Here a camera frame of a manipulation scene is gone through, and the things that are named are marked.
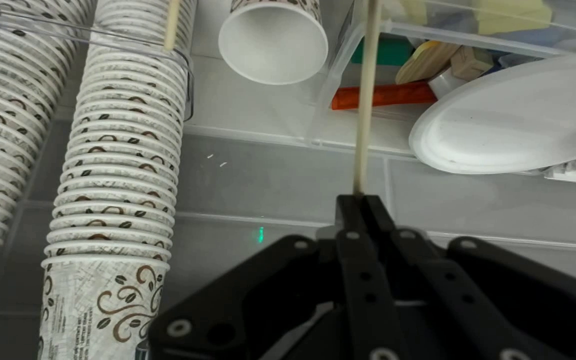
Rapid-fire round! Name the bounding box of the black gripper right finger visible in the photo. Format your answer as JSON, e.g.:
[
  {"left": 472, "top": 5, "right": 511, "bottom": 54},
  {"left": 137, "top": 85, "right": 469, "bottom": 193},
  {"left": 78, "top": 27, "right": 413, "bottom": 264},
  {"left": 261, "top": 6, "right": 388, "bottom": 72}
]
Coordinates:
[{"left": 363, "top": 197, "right": 556, "bottom": 360}]

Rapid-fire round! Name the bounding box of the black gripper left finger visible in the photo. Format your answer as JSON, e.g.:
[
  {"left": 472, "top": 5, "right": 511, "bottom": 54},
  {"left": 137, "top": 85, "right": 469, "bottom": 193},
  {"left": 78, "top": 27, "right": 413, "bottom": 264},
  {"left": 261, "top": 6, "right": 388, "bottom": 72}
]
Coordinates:
[{"left": 337, "top": 197, "right": 406, "bottom": 360}]

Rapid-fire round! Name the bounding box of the wooden chopstick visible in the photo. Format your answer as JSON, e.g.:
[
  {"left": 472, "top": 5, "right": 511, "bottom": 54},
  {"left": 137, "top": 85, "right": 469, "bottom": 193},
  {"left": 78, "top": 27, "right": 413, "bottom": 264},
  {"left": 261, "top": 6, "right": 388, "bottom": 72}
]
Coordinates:
[{"left": 353, "top": 0, "right": 382, "bottom": 197}]

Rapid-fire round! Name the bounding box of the white paper plate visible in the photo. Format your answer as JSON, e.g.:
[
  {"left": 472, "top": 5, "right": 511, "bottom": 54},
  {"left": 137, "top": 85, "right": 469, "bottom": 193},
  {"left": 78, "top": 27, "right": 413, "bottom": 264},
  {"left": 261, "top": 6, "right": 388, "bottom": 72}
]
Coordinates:
[{"left": 409, "top": 57, "right": 576, "bottom": 174}]

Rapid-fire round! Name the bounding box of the clear plastic container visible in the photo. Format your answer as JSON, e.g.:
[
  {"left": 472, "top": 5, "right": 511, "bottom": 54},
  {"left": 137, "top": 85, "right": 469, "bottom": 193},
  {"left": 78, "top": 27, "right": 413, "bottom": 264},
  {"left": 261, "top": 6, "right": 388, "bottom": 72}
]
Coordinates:
[{"left": 307, "top": 0, "right": 576, "bottom": 149}]

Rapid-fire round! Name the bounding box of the tall stack of paper cups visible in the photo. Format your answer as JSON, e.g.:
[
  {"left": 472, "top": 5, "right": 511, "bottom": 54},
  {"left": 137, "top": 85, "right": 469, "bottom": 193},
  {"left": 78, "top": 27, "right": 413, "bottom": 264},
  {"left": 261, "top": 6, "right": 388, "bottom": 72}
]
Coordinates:
[{"left": 39, "top": 0, "right": 198, "bottom": 360}]

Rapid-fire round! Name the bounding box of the patterned paper cup near wall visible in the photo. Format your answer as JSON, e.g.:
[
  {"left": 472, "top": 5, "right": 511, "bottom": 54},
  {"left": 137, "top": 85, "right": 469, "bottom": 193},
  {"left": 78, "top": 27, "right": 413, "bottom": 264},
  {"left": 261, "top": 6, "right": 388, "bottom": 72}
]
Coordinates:
[{"left": 219, "top": 0, "right": 331, "bottom": 86}]

